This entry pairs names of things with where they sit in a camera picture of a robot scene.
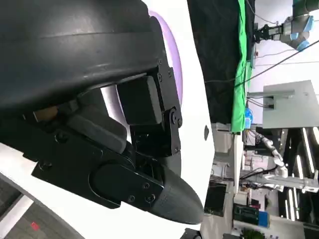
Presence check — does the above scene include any black backdrop cloth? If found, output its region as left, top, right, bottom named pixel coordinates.
left=186, top=0, right=255, bottom=125

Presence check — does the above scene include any long black cable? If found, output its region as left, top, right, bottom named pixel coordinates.
left=204, top=39, right=319, bottom=87

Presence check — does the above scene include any black monitor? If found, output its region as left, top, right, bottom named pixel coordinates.
left=204, top=182, right=228, bottom=217

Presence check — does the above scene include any blue box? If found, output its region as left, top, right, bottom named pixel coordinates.
left=258, top=211, right=270, bottom=228

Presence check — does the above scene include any black background robot gripper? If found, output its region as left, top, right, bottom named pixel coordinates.
left=253, top=23, right=285, bottom=43

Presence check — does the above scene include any lilac plate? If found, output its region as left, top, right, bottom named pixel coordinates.
left=101, top=9, right=184, bottom=145

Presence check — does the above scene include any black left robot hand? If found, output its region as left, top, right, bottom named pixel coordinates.
left=0, top=0, right=205, bottom=225

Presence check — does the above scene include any small blue device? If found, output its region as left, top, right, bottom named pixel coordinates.
left=245, top=108, right=254, bottom=129

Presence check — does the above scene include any grey metal cabinet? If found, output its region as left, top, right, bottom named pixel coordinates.
left=263, top=80, right=319, bottom=129

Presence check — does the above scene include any green electronics box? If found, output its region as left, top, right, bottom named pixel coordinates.
left=233, top=203, right=260, bottom=225

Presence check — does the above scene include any green cloth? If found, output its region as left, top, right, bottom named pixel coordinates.
left=230, top=0, right=255, bottom=133

